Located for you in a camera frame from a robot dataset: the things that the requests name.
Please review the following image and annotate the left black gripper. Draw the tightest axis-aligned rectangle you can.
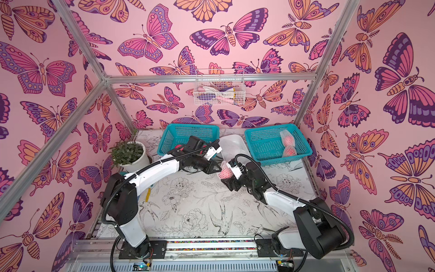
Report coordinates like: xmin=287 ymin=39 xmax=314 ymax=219
xmin=191 ymin=156 xmax=224 ymax=176

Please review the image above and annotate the netted apple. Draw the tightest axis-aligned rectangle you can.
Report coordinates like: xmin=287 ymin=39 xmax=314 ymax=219
xmin=279 ymin=129 xmax=296 ymax=147
xmin=218 ymin=160 xmax=234 ymax=180
xmin=282 ymin=145 xmax=297 ymax=158

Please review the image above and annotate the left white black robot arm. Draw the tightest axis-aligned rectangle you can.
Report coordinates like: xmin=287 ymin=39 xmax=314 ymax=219
xmin=101 ymin=136 xmax=222 ymax=259

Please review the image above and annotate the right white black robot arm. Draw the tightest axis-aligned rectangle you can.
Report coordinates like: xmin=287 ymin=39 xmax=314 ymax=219
xmin=219 ymin=154 xmax=355 ymax=260

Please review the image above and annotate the white plastic tray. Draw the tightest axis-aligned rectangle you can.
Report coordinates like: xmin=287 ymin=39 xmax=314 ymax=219
xmin=219 ymin=134 xmax=250 ymax=162

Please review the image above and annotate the left teal plastic basket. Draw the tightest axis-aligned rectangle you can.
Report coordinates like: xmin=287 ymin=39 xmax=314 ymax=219
xmin=157 ymin=124 xmax=220 ymax=156

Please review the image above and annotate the teal plastic basket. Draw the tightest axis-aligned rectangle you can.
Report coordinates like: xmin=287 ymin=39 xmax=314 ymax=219
xmin=244 ymin=124 xmax=313 ymax=165
xmin=157 ymin=124 xmax=220 ymax=156

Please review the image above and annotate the right teal plastic basket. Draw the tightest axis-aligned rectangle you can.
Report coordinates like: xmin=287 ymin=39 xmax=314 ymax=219
xmin=244 ymin=124 xmax=313 ymax=165

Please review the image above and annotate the potted green plant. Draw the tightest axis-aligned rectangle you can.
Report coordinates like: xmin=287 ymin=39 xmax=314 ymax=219
xmin=110 ymin=129 xmax=151 ymax=172

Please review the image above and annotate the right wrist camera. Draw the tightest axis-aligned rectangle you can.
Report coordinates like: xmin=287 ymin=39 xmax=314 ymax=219
xmin=227 ymin=162 xmax=242 ymax=180

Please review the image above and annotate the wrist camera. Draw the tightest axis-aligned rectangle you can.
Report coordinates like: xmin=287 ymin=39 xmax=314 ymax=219
xmin=227 ymin=162 xmax=242 ymax=180
xmin=204 ymin=147 xmax=222 ymax=161

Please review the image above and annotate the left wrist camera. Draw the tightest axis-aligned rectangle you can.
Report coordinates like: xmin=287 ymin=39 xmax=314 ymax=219
xmin=204 ymin=147 xmax=222 ymax=161

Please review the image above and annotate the white wire wall basket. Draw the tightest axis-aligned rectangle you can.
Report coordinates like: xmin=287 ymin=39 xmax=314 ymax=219
xmin=192 ymin=68 xmax=246 ymax=107

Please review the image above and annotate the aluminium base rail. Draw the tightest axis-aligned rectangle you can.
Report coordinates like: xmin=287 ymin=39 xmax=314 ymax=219
xmin=65 ymin=236 xmax=358 ymax=272

